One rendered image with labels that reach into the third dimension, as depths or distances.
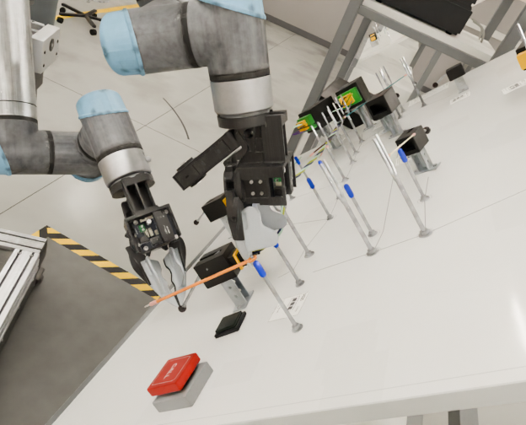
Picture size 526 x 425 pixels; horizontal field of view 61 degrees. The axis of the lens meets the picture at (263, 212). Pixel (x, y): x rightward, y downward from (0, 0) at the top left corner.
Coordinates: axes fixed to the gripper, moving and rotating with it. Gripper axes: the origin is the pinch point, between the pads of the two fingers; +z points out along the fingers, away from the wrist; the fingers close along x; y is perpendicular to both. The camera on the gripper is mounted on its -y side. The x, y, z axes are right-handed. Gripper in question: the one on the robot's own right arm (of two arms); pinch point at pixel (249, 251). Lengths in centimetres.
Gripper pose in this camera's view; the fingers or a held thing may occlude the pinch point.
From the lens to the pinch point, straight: 64.8
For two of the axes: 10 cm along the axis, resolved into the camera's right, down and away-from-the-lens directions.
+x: 2.5, -4.0, 8.8
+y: 9.6, -0.1, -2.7
